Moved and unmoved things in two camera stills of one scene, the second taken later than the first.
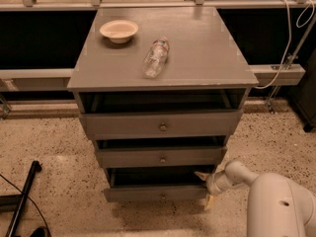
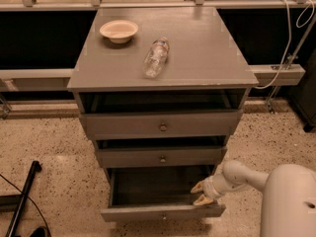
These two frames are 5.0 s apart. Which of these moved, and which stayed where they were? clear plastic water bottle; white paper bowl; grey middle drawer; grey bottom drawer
Moved: grey bottom drawer
Stayed: white paper bowl; grey middle drawer; clear plastic water bottle
